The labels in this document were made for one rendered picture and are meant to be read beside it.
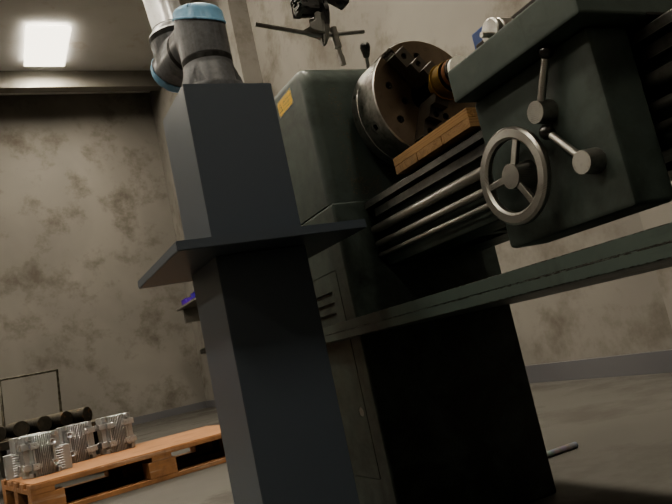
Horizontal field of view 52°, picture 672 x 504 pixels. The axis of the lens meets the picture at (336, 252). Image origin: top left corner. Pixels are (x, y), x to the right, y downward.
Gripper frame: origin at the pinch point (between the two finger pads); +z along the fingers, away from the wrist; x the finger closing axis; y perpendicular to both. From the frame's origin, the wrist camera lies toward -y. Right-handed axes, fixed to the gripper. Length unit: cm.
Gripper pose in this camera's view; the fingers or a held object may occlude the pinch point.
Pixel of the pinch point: (326, 41)
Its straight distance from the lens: 204.1
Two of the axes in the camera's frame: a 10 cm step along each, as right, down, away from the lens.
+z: 2.0, 9.7, -1.5
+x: 4.2, -2.2, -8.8
